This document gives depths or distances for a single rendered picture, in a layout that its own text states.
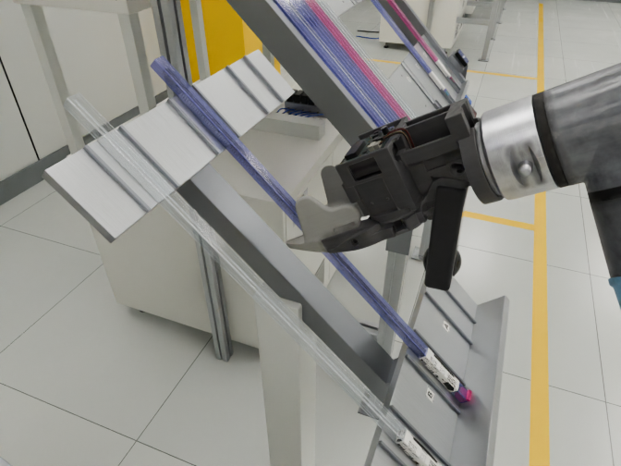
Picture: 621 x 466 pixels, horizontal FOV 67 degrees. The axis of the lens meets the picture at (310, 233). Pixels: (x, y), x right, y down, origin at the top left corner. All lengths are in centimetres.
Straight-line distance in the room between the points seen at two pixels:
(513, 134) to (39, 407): 150
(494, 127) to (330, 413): 116
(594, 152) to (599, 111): 3
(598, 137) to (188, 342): 144
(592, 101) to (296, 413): 54
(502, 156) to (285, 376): 41
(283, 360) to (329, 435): 79
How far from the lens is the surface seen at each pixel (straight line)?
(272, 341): 61
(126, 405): 155
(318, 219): 45
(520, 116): 39
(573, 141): 37
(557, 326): 184
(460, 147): 39
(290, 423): 75
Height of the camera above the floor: 122
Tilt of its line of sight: 37 degrees down
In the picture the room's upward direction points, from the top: straight up
